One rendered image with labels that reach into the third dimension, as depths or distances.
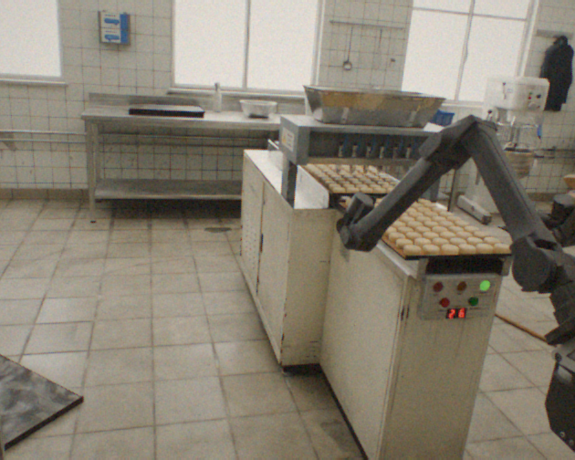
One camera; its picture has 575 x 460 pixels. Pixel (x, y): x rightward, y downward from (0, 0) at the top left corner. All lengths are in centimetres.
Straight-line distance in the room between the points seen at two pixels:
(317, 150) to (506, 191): 124
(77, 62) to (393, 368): 407
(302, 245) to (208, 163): 310
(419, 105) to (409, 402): 119
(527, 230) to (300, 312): 147
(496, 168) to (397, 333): 75
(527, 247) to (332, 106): 132
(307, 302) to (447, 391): 76
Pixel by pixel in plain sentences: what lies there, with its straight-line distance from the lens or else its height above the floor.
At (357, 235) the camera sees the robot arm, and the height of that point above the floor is 99.
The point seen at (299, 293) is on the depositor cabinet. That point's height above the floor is 45.
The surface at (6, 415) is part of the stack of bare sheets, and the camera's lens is 246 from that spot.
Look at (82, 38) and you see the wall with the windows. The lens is 512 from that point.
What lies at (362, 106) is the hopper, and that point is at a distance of 224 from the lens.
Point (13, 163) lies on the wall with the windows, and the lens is 534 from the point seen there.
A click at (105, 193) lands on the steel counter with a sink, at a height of 23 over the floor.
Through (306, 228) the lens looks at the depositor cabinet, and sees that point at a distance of 223.
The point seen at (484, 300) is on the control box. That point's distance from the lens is 178.
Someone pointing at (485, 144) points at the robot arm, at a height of 130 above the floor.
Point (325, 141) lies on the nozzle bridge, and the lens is 224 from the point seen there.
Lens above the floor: 145
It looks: 19 degrees down
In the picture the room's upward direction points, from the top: 4 degrees clockwise
